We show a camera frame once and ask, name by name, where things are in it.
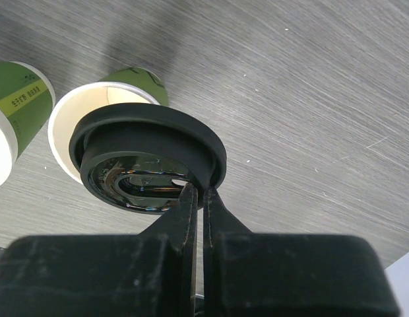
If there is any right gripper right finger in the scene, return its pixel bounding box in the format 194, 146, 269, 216
203, 188, 400, 316

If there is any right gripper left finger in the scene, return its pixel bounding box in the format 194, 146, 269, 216
0, 184, 198, 316

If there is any green paper cup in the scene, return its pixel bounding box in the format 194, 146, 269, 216
0, 61, 56, 186
47, 67, 169, 183

